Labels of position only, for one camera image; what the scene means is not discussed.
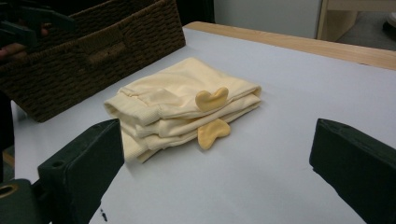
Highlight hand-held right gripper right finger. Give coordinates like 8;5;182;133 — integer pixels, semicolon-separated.
308;118;396;224

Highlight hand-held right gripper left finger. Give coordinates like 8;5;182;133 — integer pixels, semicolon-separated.
36;118;126;224

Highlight brown woven basket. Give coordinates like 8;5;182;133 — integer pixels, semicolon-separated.
0;0;187;123

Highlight pale yellow pants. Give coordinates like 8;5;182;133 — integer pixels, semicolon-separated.
103;56;262;164

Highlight light wooden shelf unit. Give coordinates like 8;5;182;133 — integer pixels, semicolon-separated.
316;0;396;52

